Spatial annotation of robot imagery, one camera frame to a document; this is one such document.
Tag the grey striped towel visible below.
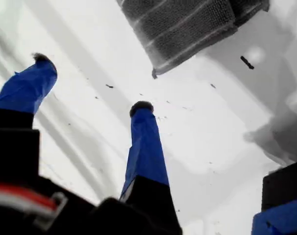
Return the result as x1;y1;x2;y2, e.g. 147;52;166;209
115;0;271;80

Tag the small black plastic piece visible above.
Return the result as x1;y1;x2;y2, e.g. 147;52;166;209
240;55;255;71

